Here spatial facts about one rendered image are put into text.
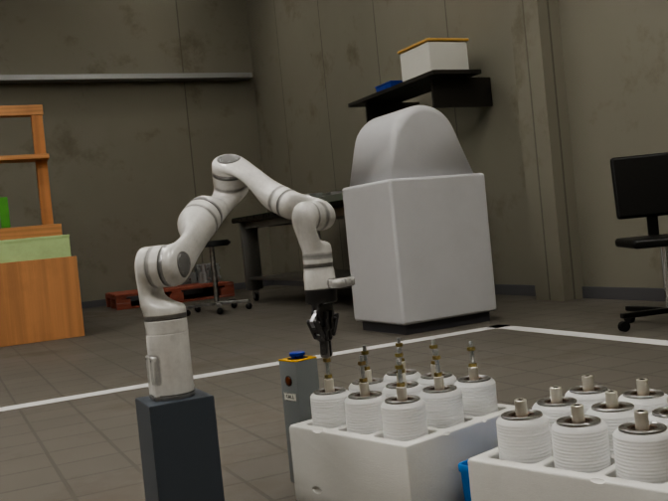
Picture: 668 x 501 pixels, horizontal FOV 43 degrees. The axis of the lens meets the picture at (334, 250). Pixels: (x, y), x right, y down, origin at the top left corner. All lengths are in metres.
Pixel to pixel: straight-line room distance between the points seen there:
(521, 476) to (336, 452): 0.51
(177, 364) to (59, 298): 5.09
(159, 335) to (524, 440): 0.78
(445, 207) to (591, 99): 1.45
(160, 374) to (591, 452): 0.89
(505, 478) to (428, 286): 3.34
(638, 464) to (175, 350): 0.95
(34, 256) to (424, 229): 3.28
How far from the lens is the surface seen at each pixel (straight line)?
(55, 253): 6.92
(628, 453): 1.49
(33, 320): 6.91
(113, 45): 10.96
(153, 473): 1.88
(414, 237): 4.83
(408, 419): 1.81
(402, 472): 1.79
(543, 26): 6.10
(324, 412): 1.99
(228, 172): 2.14
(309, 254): 1.96
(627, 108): 5.70
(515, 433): 1.60
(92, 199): 10.61
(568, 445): 1.54
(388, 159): 4.88
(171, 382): 1.86
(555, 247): 5.99
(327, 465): 1.97
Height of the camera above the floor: 0.62
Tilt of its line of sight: 1 degrees down
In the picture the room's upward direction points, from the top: 6 degrees counter-clockwise
